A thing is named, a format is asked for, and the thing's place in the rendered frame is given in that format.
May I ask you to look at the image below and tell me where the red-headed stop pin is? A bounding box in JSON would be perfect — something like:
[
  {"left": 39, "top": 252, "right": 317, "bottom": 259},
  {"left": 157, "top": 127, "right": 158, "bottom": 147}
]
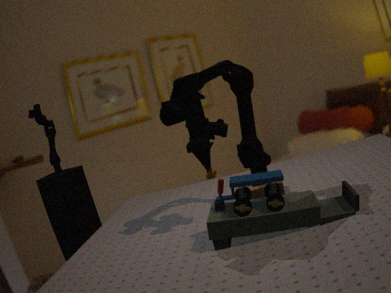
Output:
[{"left": 217, "top": 179, "right": 224, "bottom": 198}]

